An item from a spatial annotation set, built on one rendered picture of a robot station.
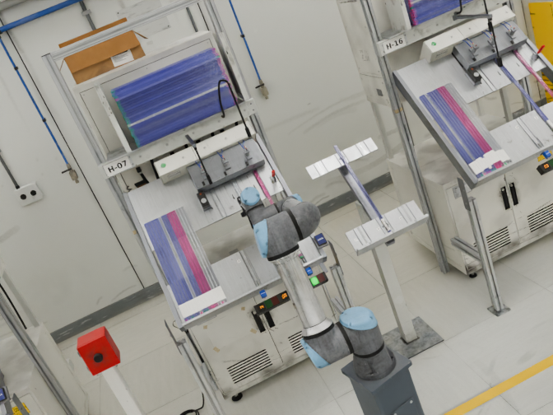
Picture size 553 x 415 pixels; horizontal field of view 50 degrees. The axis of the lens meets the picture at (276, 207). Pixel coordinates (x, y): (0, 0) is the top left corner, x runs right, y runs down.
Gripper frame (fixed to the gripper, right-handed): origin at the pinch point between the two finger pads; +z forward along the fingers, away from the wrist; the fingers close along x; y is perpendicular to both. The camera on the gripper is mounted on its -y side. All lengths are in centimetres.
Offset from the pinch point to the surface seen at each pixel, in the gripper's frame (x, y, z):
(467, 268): -97, -70, 48
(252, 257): 8.1, -18.2, -4.5
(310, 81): -96, 91, 147
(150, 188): 36.4, 32.5, 10.6
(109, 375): 86, -37, 10
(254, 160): -12.7, 22.3, 1.2
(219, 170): 4.0, 25.1, 2.1
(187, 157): 14.8, 37.1, 3.6
